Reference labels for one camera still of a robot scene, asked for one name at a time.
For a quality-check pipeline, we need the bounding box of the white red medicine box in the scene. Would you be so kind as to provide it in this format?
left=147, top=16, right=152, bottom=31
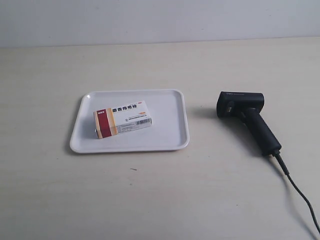
left=93, top=101, right=152, bottom=139

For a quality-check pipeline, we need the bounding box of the black handheld barcode scanner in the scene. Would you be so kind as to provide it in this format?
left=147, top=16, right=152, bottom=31
left=216, top=91, right=282, bottom=156

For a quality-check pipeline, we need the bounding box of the white plastic tray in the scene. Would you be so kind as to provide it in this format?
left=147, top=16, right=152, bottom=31
left=69, top=89, right=190, bottom=154

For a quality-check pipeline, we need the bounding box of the black scanner cable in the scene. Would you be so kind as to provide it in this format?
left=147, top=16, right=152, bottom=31
left=273, top=152, right=320, bottom=238

